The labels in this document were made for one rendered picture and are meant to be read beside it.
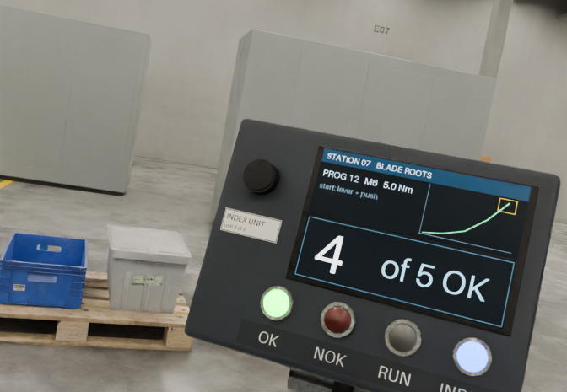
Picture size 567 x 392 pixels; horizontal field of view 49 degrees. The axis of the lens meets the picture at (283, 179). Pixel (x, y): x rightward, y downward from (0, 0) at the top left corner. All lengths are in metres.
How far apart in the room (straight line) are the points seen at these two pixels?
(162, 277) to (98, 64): 4.61
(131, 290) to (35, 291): 0.45
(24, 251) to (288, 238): 3.38
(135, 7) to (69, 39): 5.24
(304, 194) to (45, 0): 12.51
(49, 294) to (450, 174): 2.92
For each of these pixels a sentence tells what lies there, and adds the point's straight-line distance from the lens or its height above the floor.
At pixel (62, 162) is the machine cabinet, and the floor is 0.31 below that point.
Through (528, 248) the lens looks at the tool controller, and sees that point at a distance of 0.49.
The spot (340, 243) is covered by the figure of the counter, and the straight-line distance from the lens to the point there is 0.49.
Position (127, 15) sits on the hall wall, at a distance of 12.75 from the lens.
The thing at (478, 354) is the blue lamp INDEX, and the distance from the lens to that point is 0.47.
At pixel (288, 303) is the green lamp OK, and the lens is 0.49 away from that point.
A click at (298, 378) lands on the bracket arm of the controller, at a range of 0.57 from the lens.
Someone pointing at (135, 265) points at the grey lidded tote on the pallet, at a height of 0.40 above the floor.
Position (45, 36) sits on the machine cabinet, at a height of 1.69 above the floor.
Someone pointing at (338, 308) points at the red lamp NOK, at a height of 1.13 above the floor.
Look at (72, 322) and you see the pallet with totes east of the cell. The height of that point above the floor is 0.12.
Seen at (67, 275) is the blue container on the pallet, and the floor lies 0.32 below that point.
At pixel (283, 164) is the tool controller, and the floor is 1.22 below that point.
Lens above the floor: 1.26
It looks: 6 degrees down
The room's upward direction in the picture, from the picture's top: 10 degrees clockwise
